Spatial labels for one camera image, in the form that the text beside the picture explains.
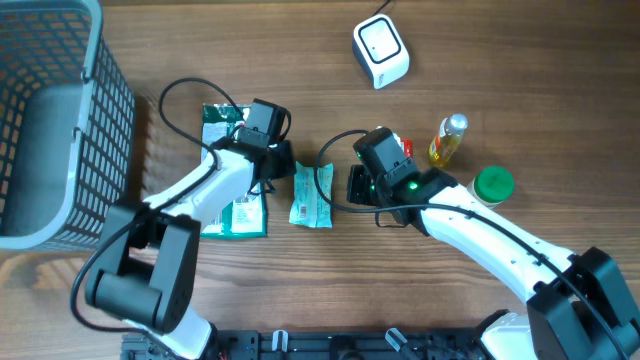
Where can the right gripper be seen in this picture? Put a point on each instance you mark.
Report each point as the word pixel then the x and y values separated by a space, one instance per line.
pixel 356 191

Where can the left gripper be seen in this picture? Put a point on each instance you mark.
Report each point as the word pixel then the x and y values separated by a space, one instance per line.
pixel 288 166

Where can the light teal sachet pack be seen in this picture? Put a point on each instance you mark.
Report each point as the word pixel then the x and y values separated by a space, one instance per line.
pixel 308 208

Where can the red white tube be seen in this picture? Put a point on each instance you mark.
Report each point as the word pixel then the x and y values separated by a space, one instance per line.
pixel 407 146

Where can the green package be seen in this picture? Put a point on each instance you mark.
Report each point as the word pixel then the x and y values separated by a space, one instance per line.
pixel 245 217

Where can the small yellow bottle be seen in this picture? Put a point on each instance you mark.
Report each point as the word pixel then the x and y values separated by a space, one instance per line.
pixel 447 139

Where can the green lid jar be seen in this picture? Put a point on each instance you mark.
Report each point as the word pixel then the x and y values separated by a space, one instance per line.
pixel 492 186

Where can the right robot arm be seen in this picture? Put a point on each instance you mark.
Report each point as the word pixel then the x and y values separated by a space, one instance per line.
pixel 577 306

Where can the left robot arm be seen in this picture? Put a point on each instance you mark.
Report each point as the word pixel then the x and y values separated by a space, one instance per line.
pixel 143 269

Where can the white barcode scanner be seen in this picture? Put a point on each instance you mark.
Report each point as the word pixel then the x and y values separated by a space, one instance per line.
pixel 380 50

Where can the dark grey mesh basket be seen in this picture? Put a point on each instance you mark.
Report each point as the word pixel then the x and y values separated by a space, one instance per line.
pixel 67 126

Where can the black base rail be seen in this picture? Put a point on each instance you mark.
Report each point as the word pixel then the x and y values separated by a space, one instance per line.
pixel 448 343

